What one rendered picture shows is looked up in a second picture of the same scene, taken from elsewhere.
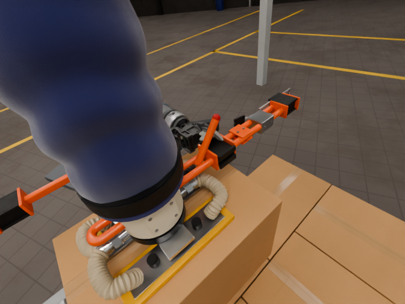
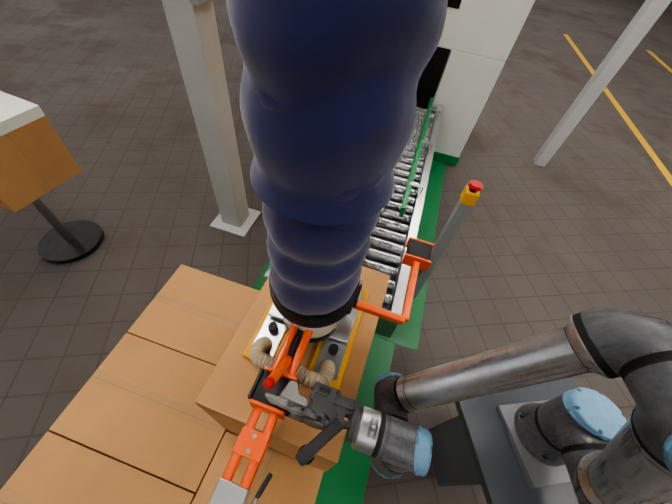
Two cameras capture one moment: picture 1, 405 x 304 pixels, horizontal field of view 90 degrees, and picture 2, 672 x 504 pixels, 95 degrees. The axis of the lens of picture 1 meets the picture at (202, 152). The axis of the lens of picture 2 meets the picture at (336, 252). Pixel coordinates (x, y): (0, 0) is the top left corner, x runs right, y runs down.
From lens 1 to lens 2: 76 cm
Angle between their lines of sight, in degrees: 79
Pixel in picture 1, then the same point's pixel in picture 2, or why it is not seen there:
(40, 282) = (472, 327)
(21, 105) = not seen: hidden behind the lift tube
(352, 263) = (124, 478)
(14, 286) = (489, 313)
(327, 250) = (152, 484)
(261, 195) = (219, 397)
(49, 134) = not seen: hidden behind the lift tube
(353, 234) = not seen: outside the picture
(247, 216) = (231, 365)
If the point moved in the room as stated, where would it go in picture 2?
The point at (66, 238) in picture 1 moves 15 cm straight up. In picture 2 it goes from (379, 280) to (389, 255)
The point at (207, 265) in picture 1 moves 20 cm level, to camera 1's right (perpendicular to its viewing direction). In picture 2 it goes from (254, 311) to (191, 346)
